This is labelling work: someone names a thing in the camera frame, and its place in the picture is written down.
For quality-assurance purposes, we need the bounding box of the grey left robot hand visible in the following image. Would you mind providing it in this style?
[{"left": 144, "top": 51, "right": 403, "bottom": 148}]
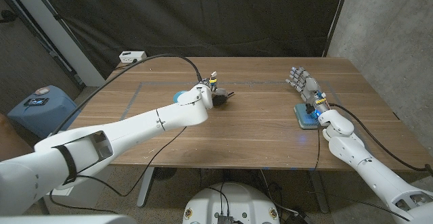
[{"left": 201, "top": 77, "right": 229, "bottom": 99}]

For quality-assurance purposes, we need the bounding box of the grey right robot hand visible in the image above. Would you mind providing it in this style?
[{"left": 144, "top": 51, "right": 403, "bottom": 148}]
[{"left": 286, "top": 66, "right": 331, "bottom": 114}]

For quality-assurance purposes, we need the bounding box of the black rubber air blower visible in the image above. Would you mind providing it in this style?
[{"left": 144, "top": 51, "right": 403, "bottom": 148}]
[{"left": 212, "top": 91, "right": 235, "bottom": 108}]

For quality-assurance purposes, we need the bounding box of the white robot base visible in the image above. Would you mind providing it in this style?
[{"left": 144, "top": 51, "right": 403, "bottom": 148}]
[{"left": 182, "top": 181, "right": 281, "bottom": 224}]

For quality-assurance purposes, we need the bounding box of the teal toy box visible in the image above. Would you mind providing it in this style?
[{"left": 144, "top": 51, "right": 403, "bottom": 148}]
[{"left": 293, "top": 102, "right": 321, "bottom": 131}]

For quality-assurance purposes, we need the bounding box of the blue round plate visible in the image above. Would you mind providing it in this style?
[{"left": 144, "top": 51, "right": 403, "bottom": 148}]
[{"left": 173, "top": 90, "right": 189, "bottom": 104}]

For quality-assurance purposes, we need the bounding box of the black backdrop stand pole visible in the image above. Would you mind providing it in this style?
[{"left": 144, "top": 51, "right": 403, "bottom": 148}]
[
  {"left": 323, "top": 0, "right": 351, "bottom": 58},
  {"left": 25, "top": 0, "right": 85, "bottom": 89}
]

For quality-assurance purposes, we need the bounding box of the black backdrop cloth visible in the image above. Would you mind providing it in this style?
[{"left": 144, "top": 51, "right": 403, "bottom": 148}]
[{"left": 33, "top": 0, "right": 344, "bottom": 79}]

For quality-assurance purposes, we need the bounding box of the black round floor fan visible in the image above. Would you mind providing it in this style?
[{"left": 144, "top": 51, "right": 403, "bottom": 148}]
[{"left": 154, "top": 167, "right": 178, "bottom": 181}]

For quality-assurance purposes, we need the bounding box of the white power strip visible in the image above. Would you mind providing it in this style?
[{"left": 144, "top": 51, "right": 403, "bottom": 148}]
[{"left": 118, "top": 50, "right": 147, "bottom": 64}]

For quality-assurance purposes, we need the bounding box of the grey table leg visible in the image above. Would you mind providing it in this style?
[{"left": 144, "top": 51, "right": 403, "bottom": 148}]
[
  {"left": 307, "top": 169, "right": 331, "bottom": 214},
  {"left": 137, "top": 166, "right": 156, "bottom": 208}
]

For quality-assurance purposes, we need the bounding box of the blue storage bin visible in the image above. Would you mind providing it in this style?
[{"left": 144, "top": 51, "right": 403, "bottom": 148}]
[{"left": 6, "top": 85, "right": 82, "bottom": 139}]

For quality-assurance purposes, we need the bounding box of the black smartphone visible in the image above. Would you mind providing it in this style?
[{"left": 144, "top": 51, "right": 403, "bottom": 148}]
[{"left": 23, "top": 97, "right": 49, "bottom": 107}]

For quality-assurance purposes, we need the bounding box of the white robot torso edge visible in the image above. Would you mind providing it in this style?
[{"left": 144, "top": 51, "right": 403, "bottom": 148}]
[{"left": 0, "top": 215, "right": 136, "bottom": 224}]

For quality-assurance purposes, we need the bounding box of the person's bare leg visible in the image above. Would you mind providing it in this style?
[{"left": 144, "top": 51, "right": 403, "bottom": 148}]
[{"left": 0, "top": 112, "right": 33, "bottom": 162}]

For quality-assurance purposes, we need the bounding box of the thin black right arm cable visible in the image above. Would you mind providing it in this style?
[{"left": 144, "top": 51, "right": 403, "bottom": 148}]
[{"left": 314, "top": 129, "right": 321, "bottom": 171}]

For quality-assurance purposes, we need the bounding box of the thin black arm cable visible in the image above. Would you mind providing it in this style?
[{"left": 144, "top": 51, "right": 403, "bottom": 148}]
[
  {"left": 49, "top": 126, "right": 187, "bottom": 215},
  {"left": 314, "top": 129, "right": 321, "bottom": 171}
]

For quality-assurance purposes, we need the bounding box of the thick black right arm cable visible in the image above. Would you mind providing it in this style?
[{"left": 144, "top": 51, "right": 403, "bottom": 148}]
[{"left": 329, "top": 103, "right": 433, "bottom": 176}]

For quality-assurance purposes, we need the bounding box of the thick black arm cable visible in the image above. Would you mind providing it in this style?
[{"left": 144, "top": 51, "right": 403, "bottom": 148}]
[
  {"left": 329, "top": 103, "right": 433, "bottom": 176},
  {"left": 50, "top": 53, "right": 204, "bottom": 137}
]

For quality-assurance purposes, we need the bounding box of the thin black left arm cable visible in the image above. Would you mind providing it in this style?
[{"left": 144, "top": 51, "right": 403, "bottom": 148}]
[{"left": 49, "top": 126, "right": 187, "bottom": 215}]

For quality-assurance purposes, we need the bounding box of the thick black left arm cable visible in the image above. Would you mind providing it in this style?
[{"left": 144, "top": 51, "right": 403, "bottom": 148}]
[{"left": 50, "top": 53, "right": 204, "bottom": 137}]

